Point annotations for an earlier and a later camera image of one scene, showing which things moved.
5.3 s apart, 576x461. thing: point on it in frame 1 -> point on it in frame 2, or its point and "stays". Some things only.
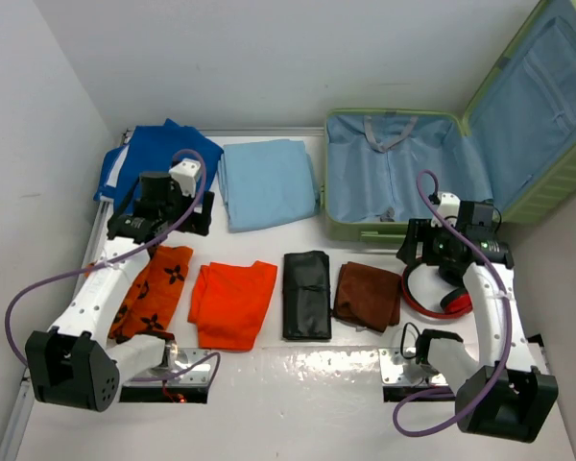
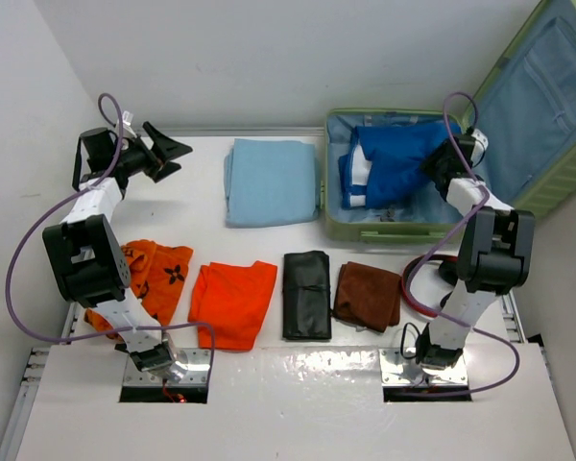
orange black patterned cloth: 150,303 stays
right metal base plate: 398,370 stays
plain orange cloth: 228,303 stays
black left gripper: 204,213 -> 163,148
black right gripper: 420,230 -> 428,166
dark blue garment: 186,154 -> 382,168
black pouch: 306,296 stays
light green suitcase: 534,114 stays
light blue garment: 266,184 stays
